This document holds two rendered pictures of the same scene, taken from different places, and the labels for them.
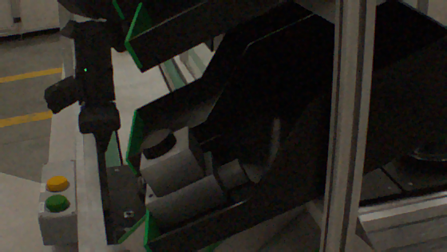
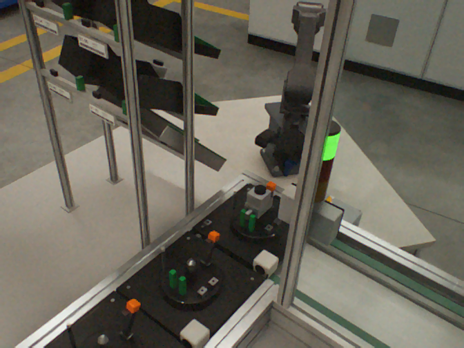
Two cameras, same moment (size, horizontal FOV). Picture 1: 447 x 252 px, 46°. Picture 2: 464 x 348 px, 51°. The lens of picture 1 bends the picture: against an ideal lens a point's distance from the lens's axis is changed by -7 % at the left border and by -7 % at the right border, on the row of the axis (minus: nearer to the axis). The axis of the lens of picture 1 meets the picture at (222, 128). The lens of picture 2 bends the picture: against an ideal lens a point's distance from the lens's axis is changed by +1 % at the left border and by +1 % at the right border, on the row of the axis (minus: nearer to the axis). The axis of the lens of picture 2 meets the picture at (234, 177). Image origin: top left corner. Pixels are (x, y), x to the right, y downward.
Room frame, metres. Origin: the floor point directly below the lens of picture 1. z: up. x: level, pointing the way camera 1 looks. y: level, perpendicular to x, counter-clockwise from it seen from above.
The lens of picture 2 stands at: (1.48, -0.57, 1.85)
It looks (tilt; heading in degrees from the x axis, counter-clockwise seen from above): 39 degrees down; 139
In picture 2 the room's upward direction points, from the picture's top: 4 degrees clockwise
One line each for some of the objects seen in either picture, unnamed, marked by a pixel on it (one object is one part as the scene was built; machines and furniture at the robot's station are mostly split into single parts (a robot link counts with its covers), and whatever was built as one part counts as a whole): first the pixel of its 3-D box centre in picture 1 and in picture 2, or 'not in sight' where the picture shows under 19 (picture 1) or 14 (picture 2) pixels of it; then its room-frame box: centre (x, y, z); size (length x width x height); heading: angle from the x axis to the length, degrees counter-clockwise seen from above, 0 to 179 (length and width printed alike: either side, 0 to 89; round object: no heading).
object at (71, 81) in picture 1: (64, 91); not in sight; (0.79, 0.24, 1.17); 0.07 x 0.07 x 0.06; 14
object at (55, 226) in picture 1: (60, 199); not in sight; (0.87, 0.31, 0.93); 0.21 x 0.07 x 0.06; 13
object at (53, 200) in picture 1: (57, 204); not in sight; (0.80, 0.29, 0.96); 0.04 x 0.04 x 0.02
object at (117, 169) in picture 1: (179, 194); (256, 226); (0.84, 0.08, 0.96); 0.24 x 0.24 x 0.02; 13
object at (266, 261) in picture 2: not in sight; (265, 264); (0.96, 0.00, 0.97); 0.05 x 0.05 x 0.04; 13
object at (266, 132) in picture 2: (96, 84); (291, 140); (0.81, 0.19, 1.18); 0.19 x 0.06 x 0.08; 13
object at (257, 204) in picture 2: not in sight; (257, 200); (0.84, 0.07, 1.06); 0.08 x 0.04 x 0.07; 104
